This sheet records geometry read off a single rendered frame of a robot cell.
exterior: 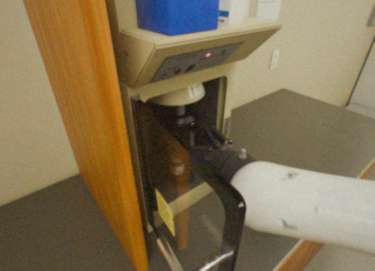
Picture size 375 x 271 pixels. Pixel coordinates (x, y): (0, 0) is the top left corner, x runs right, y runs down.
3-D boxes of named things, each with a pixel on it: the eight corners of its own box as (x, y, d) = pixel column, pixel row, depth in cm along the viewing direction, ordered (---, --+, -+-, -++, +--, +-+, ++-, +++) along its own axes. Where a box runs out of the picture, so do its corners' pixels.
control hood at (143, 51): (125, 85, 45) (117, 29, 39) (238, 57, 62) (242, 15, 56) (157, 106, 37) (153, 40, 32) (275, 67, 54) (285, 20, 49)
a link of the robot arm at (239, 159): (234, 205, 53) (259, 187, 58) (241, 166, 47) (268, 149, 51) (216, 190, 57) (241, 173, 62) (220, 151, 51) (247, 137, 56)
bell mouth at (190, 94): (130, 89, 67) (128, 71, 64) (179, 77, 76) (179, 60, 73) (165, 112, 55) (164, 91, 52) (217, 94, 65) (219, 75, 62)
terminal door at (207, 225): (153, 224, 67) (138, 96, 45) (218, 343, 45) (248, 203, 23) (151, 225, 66) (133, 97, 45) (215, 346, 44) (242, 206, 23)
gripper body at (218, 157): (245, 146, 56) (218, 131, 63) (220, 160, 52) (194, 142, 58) (242, 170, 60) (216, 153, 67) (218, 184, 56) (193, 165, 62)
